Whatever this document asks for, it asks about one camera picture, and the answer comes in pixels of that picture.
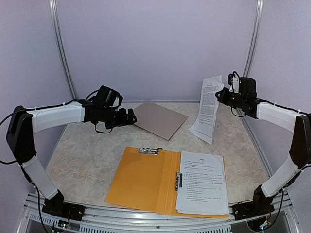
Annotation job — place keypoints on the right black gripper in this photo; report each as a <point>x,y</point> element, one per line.
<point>222,98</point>

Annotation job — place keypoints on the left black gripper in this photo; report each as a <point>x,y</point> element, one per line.
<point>123,121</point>

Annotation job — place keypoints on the pink-brown file folder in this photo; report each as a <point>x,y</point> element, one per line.
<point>159,120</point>

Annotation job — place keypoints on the white printed sheet dense text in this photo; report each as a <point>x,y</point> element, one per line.
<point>204,125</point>

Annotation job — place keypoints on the orange folder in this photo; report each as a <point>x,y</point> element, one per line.
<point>147,182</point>

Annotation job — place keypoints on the white printed sheet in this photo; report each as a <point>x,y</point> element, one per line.
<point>204,190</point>

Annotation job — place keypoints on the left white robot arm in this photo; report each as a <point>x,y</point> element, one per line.
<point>101,106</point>

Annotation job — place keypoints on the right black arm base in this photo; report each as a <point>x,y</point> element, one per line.
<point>252,208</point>

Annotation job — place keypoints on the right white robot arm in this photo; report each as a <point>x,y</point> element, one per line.
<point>292,137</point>

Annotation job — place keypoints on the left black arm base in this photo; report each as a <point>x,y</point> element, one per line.
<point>63,210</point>

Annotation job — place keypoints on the orange folder edge clip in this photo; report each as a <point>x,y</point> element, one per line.
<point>151,151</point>

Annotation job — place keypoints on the orange folder centre clip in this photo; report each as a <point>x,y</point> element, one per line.
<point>178,180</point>

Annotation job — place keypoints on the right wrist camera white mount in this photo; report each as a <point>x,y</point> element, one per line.
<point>234,82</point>

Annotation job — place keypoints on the right aluminium frame post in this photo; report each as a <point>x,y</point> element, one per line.
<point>254,38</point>

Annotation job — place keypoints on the aluminium frame post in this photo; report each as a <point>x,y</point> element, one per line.
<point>254,38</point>
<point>61,48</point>

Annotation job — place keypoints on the left aluminium frame post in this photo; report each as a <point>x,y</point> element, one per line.
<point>61,48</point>

